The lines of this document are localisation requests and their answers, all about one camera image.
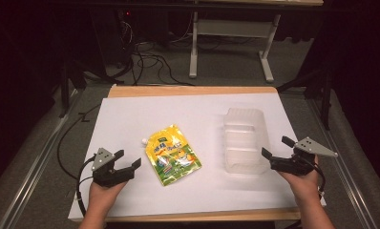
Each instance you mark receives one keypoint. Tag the black metal stand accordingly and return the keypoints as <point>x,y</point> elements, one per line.
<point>65,89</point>
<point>326,95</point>

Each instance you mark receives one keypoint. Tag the white metal desk frame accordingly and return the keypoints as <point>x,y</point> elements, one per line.
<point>234,28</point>

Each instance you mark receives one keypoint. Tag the white paper sheet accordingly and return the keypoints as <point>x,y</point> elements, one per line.
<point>185,109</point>

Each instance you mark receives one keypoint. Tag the person's left hand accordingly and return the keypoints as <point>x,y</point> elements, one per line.
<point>103,194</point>

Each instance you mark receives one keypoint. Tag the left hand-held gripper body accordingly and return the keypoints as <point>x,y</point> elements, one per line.
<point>110,176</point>

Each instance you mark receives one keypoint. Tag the person's right hand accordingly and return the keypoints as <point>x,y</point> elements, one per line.
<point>304,186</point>

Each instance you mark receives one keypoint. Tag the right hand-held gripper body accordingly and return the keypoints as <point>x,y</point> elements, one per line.
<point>290,166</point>

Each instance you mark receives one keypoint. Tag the yellow spouted drink pouch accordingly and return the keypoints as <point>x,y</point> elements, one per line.
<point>172,156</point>

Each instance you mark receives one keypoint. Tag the dark computer tower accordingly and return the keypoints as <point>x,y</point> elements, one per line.
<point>115,35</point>

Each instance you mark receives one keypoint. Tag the silver metal rail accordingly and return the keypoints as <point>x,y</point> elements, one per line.
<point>344,171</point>
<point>35,165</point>

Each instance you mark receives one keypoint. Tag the clear plastic container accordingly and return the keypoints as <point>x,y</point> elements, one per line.
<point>245,141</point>

